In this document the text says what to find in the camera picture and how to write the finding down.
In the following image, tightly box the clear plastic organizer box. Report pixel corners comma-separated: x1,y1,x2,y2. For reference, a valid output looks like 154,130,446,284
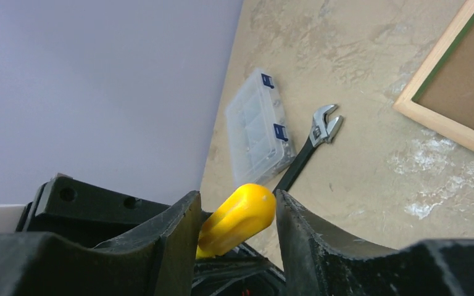
225,68,296,187

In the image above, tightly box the black adjustable wrench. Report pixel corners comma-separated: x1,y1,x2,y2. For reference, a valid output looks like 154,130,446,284
273,104,344,193

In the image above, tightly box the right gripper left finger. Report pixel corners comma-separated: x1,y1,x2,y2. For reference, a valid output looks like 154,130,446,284
0,191,202,295

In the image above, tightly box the yellow handled screwdriver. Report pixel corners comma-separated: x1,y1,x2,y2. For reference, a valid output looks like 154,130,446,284
196,183,276,259

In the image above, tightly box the green picture frame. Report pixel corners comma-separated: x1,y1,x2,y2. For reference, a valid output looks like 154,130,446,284
393,1,474,152

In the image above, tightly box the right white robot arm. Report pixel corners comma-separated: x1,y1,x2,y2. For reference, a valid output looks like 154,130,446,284
0,176,474,295

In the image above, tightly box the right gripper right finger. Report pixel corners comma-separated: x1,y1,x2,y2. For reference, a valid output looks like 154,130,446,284
276,191,474,295

